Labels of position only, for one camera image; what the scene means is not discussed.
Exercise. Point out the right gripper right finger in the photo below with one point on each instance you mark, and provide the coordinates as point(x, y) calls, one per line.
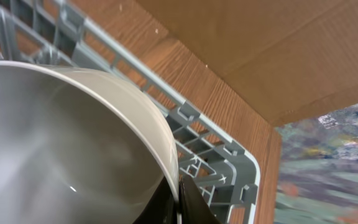
point(193, 208)

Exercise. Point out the grey bowl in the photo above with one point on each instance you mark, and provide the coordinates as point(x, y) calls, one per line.
point(79, 146)

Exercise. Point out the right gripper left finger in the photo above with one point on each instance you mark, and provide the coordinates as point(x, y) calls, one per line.
point(161, 208)

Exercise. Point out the grey dishwasher rack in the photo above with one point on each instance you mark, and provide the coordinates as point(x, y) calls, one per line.
point(226, 173)

